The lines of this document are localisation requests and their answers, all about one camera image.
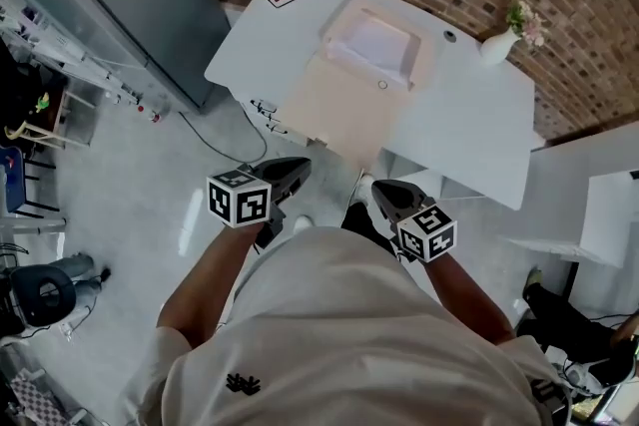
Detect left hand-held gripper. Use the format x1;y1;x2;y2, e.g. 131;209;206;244
206;156;314;251

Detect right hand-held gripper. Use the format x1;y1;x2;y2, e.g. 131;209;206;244
370;179;458;264

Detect beige sheet of paper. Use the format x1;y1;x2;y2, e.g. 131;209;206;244
277;50;418;171

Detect person's left forearm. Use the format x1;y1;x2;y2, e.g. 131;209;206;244
156;218;267;351

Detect person's right forearm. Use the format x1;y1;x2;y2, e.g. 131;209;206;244
423;252;516;346

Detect person's white right shoe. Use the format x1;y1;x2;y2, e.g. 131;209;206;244
354;172;376;207

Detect person's black trousers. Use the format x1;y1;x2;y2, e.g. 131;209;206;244
340;202;398;258

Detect white desk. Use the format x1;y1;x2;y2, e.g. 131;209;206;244
203;0;546;212

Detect white paper stack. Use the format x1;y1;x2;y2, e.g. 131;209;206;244
326;17;409;77

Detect person's white shirt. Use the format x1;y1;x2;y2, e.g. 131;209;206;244
117;225;571;426

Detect beige paper tray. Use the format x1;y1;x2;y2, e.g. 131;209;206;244
318;0;436;92

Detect white vase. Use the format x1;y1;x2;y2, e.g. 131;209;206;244
479;27;521;68

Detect white shelf unit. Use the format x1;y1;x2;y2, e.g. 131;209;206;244
498;118;639;269

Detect pink and green flowers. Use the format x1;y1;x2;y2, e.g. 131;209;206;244
504;0;549;48

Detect grey metal cabinet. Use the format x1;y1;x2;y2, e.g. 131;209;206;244
0;0;234;116

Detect wooden stool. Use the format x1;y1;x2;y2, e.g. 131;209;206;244
3;87;92;152

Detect blue chair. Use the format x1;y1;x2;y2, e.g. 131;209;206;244
0;146;57;218

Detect checkered board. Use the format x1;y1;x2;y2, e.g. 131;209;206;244
8;372;64;426

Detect grey floor cable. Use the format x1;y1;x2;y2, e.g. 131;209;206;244
178;103;270;166

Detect white cluttered wire rack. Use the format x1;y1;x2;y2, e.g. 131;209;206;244
0;0;169;124

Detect black ring cushion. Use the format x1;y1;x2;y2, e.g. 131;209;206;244
8;263;79;329

